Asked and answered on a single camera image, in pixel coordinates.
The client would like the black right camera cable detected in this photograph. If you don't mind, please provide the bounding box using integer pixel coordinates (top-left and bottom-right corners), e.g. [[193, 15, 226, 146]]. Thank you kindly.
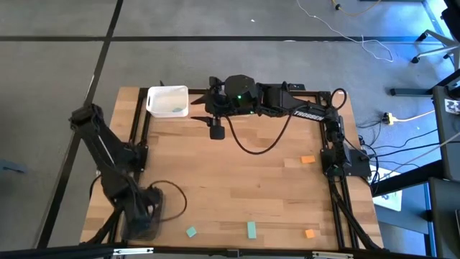
[[224, 107, 299, 156]]

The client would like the black camera cable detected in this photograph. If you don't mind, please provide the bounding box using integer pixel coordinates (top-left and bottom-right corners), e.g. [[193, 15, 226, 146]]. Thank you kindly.
[[148, 179, 188, 222], [224, 107, 299, 156]]

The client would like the black aluminium table frame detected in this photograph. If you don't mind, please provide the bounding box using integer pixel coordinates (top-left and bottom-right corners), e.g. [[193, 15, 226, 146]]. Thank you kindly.
[[107, 86, 382, 251]]

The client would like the white plastic bin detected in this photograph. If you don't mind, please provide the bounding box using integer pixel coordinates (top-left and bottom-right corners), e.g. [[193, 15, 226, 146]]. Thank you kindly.
[[145, 85, 190, 119]]

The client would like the cream power strip cable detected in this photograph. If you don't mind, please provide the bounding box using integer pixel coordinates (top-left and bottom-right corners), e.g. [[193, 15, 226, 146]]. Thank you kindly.
[[393, 109, 436, 122]]

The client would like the yellow cable with plug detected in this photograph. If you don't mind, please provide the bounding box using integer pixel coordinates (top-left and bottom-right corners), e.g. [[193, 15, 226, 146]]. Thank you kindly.
[[331, 0, 382, 17]]

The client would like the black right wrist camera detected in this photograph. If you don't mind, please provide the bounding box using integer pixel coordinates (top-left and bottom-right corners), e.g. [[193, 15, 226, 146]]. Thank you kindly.
[[209, 124, 226, 141]]

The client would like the black power cable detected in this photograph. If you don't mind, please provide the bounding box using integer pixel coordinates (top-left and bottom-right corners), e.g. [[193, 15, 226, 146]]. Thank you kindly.
[[356, 127, 439, 152], [366, 142, 442, 160]]

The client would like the dark grey desk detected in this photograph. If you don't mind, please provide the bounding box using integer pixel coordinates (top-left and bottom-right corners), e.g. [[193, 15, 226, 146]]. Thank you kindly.
[[369, 68, 460, 259]]

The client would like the black white fiducial tag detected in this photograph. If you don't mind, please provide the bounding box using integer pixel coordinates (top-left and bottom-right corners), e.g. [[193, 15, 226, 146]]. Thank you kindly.
[[444, 99, 460, 116]]

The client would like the black right arm cable loop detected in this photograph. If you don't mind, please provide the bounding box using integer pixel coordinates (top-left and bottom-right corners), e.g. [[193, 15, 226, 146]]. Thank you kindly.
[[329, 87, 349, 109]]

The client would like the office chair with casters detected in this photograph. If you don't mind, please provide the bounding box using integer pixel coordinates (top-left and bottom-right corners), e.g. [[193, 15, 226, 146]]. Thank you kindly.
[[410, 0, 460, 71]]

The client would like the beige thin cable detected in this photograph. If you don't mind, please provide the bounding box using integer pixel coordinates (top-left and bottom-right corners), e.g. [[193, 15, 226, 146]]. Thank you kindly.
[[375, 132, 460, 182]]

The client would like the white printed paper sheet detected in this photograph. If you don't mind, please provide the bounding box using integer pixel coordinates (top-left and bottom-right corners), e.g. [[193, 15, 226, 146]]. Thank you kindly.
[[372, 168, 404, 213]]

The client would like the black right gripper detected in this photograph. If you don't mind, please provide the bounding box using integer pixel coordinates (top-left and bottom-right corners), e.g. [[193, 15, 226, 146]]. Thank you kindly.
[[190, 76, 231, 127]]

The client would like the black overhead rig bar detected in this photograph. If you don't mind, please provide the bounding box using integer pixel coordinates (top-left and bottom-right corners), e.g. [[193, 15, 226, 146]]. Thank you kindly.
[[0, 242, 460, 259]]

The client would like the white floor cable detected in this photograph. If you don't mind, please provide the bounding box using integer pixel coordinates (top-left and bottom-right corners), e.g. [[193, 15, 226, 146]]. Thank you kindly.
[[296, 0, 395, 63]]

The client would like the black left camera cable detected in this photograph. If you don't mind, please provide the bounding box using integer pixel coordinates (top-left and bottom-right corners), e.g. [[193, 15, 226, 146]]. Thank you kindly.
[[148, 179, 188, 222]]

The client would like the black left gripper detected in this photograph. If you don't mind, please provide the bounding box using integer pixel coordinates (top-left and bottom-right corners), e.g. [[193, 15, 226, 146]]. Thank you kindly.
[[124, 187, 163, 232]]

